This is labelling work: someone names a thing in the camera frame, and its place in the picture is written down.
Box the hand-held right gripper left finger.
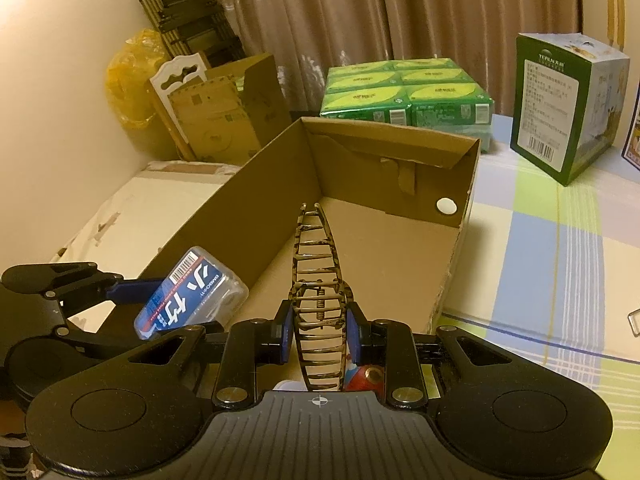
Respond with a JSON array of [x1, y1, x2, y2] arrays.
[[127, 301, 296, 409]]

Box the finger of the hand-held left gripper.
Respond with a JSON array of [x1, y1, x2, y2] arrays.
[[0, 261, 167, 307], [51, 324, 151, 362]]

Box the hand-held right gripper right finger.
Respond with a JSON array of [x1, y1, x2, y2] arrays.
[[345, 300, 507, 411]]

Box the red figurine toy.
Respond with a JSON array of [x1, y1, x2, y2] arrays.
[[344, 364, 387, 394]]

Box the clear box with blue label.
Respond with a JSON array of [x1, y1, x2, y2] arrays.
[[134, 245, 250, 344]]

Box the patterned hair claw clip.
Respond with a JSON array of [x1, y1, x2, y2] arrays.
[[290, 202, 354, 392]]

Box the brown cardboard box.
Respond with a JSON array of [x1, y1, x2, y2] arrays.
[[135, 116, 482, 343]]

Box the checked tablecloth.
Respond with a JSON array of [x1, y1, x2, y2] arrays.
[[430, 112, 640, 456]]

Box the yellow plastic bag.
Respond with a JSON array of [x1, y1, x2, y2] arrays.
[[104, 29, 172, 161]]

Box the stacked flattened cardboard boxes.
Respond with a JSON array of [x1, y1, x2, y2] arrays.
[[167, 52, 292, 164]]

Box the white ornate cutout board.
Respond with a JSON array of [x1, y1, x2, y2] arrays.
[[148, 52, 209, 161]]

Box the green tissue multipack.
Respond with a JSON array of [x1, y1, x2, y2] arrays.
[[319, 57, 496, 154]]

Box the dark folding step ladder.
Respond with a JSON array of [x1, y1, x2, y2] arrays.
[[136, 0, 247, 68]]

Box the green milk carton case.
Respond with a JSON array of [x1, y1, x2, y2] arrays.
[[510, 31, 632, 187]]

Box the beige patterned curtain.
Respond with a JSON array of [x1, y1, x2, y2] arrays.
[[197, 0, 586, 113]]

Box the wooden slats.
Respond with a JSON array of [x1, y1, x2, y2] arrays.
[[605, 0, 627, 52]]

